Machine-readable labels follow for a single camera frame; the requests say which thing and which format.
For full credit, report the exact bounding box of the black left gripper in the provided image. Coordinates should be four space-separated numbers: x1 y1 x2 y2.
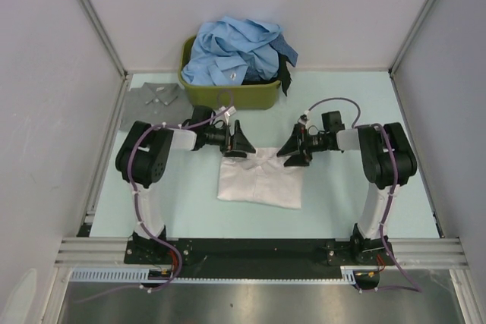
203 120 254 158

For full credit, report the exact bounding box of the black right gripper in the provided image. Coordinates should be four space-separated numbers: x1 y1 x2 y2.
277 123 329 167

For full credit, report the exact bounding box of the white long sleeve shirt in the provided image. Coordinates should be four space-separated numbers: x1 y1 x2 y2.
217 148 304 209

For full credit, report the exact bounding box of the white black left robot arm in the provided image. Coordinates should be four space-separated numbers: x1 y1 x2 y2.
115 105 256 263

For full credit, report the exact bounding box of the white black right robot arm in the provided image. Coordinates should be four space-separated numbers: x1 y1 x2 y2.
276 111 418 266

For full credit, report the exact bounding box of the light blue long sleeve shirt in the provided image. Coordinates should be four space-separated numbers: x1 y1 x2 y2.
181 17 282 87

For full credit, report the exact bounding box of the olive green plastic basket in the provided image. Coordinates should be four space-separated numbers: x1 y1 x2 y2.
178 36 281 110

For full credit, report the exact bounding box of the black garment in basket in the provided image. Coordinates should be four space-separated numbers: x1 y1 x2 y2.
277 54 292 96

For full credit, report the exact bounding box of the folded grey polo shirt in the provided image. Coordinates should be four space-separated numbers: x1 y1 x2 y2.
120 83 193 132

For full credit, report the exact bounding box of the dark blue patterned shirt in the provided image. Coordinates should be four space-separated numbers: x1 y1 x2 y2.
270 33 298 68

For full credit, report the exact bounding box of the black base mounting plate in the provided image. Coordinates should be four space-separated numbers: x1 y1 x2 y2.
124 236 394 280

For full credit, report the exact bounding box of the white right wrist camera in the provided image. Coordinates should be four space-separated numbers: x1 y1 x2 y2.
297 110 311 129

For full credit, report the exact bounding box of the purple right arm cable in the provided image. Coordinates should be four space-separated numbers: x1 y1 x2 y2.
301 96 423 294

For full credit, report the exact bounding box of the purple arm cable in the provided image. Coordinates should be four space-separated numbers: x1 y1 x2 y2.
301 96 423 294
74 89 237 302

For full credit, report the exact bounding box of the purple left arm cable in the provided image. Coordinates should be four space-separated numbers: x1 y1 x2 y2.
74 89 237 302

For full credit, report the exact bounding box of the white slotted cable duct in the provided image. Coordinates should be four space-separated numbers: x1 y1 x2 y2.
70 268 356 285

